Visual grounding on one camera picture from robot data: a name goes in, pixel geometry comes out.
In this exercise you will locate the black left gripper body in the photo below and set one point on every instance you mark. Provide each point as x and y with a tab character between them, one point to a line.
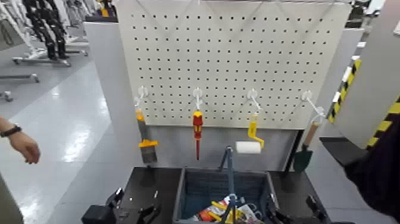
98	215

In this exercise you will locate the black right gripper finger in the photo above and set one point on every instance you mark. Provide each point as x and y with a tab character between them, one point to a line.
276	215
316	208

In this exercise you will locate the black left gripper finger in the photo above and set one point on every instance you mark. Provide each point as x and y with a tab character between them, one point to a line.
148	214
115	196

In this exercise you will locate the yellow paint roller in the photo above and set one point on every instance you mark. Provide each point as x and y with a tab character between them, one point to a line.
248	147

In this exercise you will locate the bare person forearm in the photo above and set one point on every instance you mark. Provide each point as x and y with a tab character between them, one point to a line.
4	123

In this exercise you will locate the grey blue crate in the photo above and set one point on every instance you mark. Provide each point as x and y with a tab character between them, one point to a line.
206	187

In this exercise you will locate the bare person hand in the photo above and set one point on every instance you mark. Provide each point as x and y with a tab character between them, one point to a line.
26	147

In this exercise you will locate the orange grey paint brush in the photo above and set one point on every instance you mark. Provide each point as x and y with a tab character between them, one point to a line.
147	153

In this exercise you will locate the white orange package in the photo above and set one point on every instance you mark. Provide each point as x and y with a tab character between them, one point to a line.
204	215

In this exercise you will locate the person in dark clothes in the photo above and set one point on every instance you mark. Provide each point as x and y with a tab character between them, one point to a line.
378	175

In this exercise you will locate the red yellow screwdriver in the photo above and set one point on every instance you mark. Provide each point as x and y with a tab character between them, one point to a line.
197	123

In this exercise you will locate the white pegboard hook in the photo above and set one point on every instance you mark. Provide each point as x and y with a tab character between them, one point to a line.
197	93
307	95
142	92
252	94

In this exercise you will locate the black wristband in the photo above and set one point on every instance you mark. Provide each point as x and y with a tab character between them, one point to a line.
11	130

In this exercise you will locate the grey pillar hazard tape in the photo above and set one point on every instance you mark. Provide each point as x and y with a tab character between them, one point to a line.
372	78

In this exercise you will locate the grey caster foot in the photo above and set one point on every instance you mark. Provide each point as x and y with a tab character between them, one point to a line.
7	96

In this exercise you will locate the grey wheeled stand base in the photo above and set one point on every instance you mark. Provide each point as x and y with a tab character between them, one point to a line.
40	61
22	77

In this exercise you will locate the white perforated pegboard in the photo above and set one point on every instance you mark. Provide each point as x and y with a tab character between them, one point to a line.
218	62

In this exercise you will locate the black humanoid robot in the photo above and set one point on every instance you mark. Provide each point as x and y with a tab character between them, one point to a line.
47	28

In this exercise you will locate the yellow purple background object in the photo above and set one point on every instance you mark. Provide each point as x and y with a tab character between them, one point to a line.
104	12

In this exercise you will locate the dark background equipment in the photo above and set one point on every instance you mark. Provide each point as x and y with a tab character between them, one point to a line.
357	14

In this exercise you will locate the white humanoid robot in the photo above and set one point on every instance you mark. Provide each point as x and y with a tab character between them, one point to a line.
14	22

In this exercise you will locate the black pegboard stand post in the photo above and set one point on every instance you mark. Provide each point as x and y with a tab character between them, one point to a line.
297	140

